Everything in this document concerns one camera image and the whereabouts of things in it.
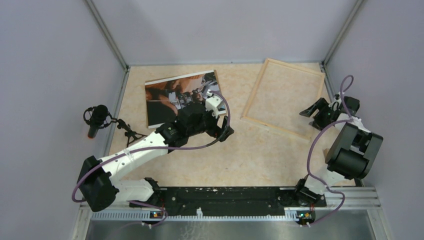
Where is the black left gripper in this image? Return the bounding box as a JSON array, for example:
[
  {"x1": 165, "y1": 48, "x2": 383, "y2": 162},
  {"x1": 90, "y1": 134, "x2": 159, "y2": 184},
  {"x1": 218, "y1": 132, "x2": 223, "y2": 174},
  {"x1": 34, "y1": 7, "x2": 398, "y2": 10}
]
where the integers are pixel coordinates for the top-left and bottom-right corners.
[{"x1": 187, "y1": 105, "x2": 234, "y2": 142}]

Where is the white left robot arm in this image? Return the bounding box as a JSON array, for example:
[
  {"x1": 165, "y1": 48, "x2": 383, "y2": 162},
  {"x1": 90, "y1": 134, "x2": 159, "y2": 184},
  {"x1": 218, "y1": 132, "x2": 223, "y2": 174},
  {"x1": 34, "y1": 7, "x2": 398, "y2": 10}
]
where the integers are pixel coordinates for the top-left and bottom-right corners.
[{"x1": 72, "y1": 95, "x2": 234, "y2": 212}]

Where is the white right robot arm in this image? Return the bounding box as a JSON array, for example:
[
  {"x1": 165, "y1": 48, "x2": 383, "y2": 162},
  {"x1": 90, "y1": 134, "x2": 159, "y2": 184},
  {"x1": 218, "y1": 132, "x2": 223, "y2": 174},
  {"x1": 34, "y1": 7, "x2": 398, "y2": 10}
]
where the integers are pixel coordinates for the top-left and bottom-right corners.
[{"x1": 293, "y1": 95, "x2": 384, "y2": 206}]

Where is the printed photo on board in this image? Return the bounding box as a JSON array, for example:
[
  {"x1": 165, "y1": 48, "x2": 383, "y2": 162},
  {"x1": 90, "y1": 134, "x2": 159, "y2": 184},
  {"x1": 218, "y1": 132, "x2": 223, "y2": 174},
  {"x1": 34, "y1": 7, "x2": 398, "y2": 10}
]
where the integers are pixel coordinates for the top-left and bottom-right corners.
[{"x1": 144, "y1": 70, "x2": 221, "y2": 129}]

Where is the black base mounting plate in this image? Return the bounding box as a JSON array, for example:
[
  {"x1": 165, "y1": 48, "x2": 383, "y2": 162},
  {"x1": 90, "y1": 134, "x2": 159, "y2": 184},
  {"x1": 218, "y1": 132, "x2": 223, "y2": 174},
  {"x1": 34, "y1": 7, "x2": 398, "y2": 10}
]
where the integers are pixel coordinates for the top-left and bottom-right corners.
[{"x1": 146, "y1": 186, "x2": 311, "y2": 217}]

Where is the black microphone on stand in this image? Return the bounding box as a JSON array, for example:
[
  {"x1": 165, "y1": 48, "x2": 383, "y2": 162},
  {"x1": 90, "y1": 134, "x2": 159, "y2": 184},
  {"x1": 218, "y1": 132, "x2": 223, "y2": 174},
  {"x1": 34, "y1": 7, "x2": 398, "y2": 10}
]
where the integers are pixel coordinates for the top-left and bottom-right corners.
[{"x1": 83, "y1": 104, "x2": 147, "y2": 147}]

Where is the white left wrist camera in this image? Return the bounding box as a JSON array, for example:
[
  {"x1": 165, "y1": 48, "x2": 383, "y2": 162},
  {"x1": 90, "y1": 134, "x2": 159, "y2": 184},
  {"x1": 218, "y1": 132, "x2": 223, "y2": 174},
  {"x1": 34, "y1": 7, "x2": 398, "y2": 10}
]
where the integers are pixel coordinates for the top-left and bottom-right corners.
[{"x1": 205, "y1": 95, "x2": 222, "y2": 119}]

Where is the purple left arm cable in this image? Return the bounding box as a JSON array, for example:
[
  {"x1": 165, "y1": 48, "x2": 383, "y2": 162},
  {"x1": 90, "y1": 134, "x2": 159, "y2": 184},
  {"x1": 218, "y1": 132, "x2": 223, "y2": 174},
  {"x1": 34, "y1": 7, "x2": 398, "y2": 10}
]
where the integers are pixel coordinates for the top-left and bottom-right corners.
[{"x1": 71, "y1": 91, "x2": 232, "y2": 229}]

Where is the aluminium front rail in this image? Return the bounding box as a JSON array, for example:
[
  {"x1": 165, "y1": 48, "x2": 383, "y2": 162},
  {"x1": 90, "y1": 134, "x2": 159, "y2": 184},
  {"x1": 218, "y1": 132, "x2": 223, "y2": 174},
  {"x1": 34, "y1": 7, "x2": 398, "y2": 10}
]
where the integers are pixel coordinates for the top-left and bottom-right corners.
[{"x1": 72, "y1": 186, "x2": 386, "y2": 240}]

